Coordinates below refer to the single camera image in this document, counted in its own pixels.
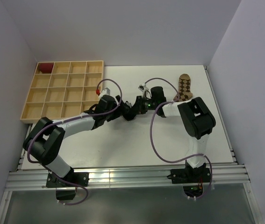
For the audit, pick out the wooden compartment tray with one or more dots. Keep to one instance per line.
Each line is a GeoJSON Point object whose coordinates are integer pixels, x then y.
{"type": "Point", "coordinates": [67, 91]}

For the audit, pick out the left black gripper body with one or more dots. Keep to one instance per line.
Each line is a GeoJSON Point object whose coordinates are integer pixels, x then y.
{"type": "Point", "coordinates": [115, 114]}

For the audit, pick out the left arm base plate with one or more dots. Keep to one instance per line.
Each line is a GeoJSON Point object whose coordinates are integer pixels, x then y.
{"type": "Point", "coordinates": [66, 187]}

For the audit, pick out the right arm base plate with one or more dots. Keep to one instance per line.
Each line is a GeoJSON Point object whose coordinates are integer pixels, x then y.
{"type": "Point", "coordinates": [189, 175]}

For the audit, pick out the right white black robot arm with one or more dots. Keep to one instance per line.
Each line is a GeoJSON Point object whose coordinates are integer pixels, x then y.
{"type": "Point", "coordinates": [197, 119]}

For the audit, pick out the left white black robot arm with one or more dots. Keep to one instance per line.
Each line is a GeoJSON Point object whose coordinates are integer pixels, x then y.
{"type": "Point", "coordinates": [45, 140]}

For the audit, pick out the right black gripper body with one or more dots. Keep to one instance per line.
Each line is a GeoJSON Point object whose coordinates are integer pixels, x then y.
{"type": "Point", "coordinates": [144, 105]}

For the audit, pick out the black sock with blue marks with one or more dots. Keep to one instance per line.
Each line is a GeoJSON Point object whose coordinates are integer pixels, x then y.
{"type": "Point", "coordinates": [129, 112]}

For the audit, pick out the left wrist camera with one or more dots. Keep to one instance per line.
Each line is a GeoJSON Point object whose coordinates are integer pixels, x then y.
{"type": "Point", "coordinates": [101, 93]}

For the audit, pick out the aluminium rail frame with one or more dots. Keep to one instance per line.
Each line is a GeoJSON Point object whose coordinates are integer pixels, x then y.
{"type": "Point", "coordinates": [128, 182]}

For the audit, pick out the brown argyle sock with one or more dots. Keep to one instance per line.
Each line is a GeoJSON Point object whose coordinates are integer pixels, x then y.
{"type": "Point", "coordinates": [184, 90]}

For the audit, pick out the red rolled sock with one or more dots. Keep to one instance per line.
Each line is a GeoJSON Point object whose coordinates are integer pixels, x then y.
{"type": "Point", "coordinates": [45, 68]}

